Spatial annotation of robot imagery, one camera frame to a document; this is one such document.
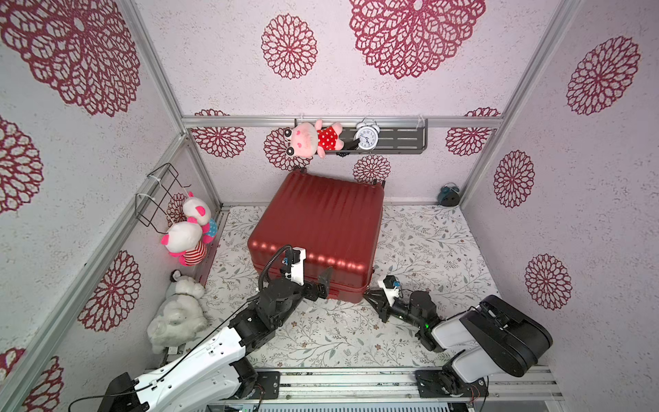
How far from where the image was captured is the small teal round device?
1196 mm

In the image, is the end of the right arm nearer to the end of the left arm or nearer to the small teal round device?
the end of the left arm

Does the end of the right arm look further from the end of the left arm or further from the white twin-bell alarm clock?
the white twin-bell alarm clock
